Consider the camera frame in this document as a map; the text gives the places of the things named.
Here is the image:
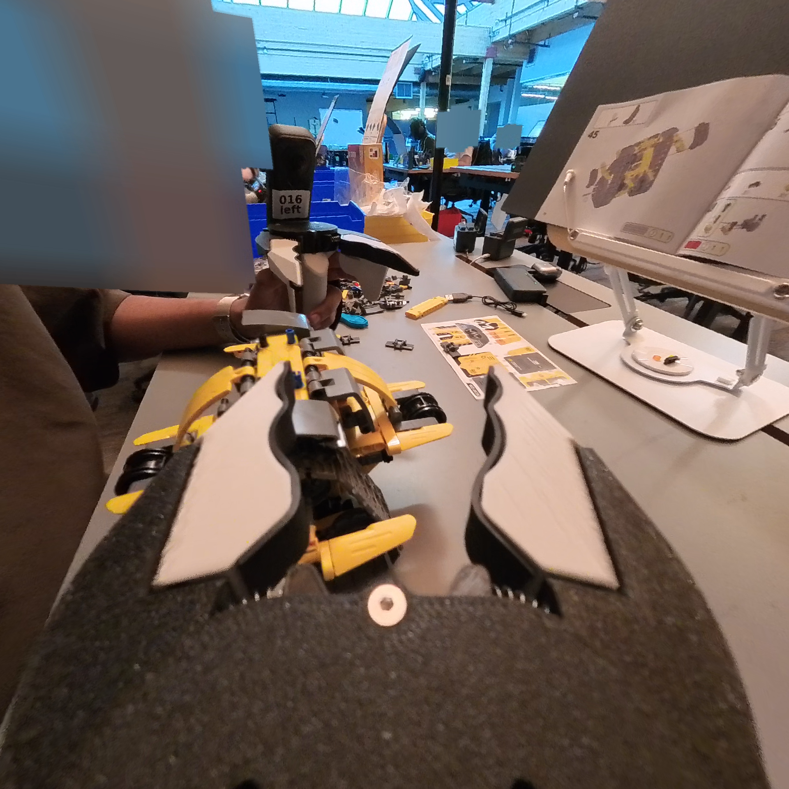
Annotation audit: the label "person's brown shirt torso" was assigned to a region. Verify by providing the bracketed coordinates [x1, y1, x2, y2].
[0, 282, 135, 716]

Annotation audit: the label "clear plastic bags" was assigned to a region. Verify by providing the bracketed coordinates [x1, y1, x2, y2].
[336, 165, 434, 218]

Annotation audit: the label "black usb cable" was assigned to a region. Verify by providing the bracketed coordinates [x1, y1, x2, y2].
[444, 291, 529, 320]

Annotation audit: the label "dark table cable hatch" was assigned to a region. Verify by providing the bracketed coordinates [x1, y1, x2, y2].
[544, 279, 612, 319]

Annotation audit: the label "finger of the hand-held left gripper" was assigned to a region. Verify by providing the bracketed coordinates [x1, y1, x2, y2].
[337, 231, 422, 278]

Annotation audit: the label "brown cardboard box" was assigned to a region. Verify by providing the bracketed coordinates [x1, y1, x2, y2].
[347, 142, 387, 205]

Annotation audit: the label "white upright cardboard sheet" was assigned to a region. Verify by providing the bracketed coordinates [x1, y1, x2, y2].
[362, 36, 422, 147]

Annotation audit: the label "black support pole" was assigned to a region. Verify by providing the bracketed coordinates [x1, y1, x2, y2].
[430, 0, 461, 236]

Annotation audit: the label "white book stand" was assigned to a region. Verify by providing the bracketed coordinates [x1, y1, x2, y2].
[545, 223, 789, 442]

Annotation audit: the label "toy instruction booklet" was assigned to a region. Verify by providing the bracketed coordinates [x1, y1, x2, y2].
[535, 74, 789, 261]

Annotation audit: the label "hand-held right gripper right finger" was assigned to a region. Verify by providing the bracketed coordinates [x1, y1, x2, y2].
[464, 369, 620, 598]

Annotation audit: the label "yellow plastic bin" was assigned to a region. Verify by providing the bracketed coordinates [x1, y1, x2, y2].
[362, 208, 436, 245]

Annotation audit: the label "silver wristwatch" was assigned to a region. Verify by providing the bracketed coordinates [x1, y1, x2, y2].
[211, 293, 251, 344]

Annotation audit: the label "large black charger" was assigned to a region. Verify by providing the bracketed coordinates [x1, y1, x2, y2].
[481, 216, 529, 262]

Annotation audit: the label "person's left forearm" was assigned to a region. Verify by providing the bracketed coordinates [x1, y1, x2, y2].
[111, 293, 232, 366]

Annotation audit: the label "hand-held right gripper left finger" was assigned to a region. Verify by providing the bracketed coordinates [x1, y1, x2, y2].
[153, 360, 312, 604]

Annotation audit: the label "yellow black toy vehicle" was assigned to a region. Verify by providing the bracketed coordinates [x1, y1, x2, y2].
[105, 328, 455, 585]

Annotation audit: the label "yellow sticker sheet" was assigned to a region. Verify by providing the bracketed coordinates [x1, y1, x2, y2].
[421, 314, 578, 401]

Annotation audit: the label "person's left hand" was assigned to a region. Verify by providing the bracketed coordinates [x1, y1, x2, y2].
[247, 256, 353, 330]

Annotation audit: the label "black backing board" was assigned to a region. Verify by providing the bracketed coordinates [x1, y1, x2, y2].
[501, 0, 789, 273]

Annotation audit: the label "pile of small black toy parts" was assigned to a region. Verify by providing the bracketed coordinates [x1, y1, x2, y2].
[341, 273, 412, 316]

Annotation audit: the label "blue plastic bin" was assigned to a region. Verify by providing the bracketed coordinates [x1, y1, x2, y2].
[310, 169, 366, 205]
[247, 200, 339, 260]

